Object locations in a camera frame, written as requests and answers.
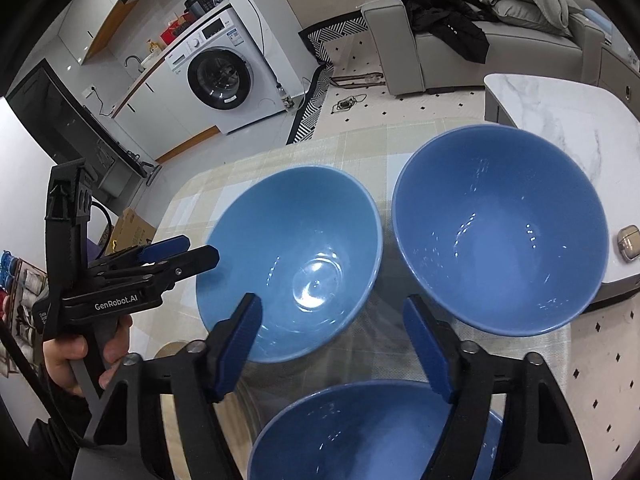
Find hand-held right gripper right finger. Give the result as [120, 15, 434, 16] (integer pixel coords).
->
[402, 295, 586, 480]

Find shoe rack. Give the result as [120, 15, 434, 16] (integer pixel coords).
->
[0, 250, 51, 376]

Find large blue ribbed bowl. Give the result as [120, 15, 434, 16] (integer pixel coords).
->
[248, 379, 503, 480]

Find grey side cabinet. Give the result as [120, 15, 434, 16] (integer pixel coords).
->
[597, 42, 640, 116]

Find white lower cabinets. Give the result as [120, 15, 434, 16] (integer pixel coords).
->
[111, 52, 221, 163]

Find light blue pillow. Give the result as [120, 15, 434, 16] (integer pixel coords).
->
[582, 7, 613, 36]

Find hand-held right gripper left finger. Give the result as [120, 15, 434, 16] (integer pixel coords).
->
[72, 292, 263, 480]

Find white washing machine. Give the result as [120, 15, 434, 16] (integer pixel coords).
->
[165, 6, 287, 136]

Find upright vacuum cleaner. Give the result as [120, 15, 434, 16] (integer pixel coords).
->
[125, 152, 161, 186]

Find person's left hand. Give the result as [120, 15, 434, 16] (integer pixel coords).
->
[42, 317, 133, 401]

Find black jacket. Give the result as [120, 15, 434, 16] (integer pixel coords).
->
[393, 0, 490, 65]

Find small round beige case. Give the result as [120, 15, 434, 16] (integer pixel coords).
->
[614, 226, 640, 264]

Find red box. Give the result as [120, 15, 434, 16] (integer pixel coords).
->
[160, 19, 193, 46]

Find cardboard box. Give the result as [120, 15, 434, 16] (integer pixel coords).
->
[104, 208, 160, 256]

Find marble coffee table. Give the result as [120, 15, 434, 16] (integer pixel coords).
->
[483, 73, 640, 311]

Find grey sofa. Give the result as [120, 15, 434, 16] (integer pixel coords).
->
[362, 0, 640, 97]

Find person's left forearm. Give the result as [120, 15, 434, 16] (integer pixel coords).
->
[25, 385, 96, 480]

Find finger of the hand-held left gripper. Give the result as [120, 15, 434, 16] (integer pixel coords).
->
[91, 246, 220, 290]
[89, 236, 191, 272]

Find white upper cabinets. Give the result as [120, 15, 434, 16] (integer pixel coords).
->
[56, 0, 216, 67]

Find white cabinets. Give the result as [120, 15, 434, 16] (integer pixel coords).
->
[56, 0, 216, 67]
[111, 52, 221, 163]

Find black coiled cable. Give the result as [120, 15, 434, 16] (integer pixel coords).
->
[330, 92, 368, 113]

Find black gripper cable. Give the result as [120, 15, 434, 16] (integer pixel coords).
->
[87, 202, 113, 256]

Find blue shoes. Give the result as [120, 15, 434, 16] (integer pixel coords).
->
[0, 252, 21, 286]

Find black white patterned rug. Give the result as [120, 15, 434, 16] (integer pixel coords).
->
[286, 10, 368, 146]

